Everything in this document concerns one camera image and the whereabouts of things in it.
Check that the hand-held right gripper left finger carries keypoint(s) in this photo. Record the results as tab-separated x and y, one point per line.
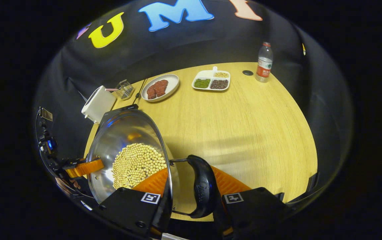
164	213

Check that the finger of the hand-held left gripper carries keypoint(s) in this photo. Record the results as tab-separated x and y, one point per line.
84	167

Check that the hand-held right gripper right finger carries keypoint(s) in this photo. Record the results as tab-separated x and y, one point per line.
222	220

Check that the pile of yellow soybeans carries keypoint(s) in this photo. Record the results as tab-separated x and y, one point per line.
137	163

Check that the stainless steel pot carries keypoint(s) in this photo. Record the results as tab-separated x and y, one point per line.
124	130

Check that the black induction cooktop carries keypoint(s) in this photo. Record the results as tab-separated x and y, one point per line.
129	107

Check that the white toaster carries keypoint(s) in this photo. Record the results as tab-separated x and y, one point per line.
97	103

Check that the pink stick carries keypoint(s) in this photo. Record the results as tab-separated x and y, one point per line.
111	89

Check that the small clear glass holder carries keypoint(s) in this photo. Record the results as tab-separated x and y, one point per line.
125	90

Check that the red raw meat slice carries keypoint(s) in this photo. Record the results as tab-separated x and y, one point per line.
161	87
151	92

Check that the round white plate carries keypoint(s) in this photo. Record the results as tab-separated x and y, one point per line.
174	81

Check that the pile of green mung beans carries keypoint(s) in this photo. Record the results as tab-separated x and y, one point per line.
202	83

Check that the pile of dark red beans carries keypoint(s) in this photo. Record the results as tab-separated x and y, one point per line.
219	84

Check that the pile of small yellow beans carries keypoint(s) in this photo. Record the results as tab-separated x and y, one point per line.
221	75

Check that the white divided tray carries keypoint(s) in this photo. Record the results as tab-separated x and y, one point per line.
207	74

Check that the clear plastic water bottle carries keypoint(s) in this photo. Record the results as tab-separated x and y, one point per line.
264	66

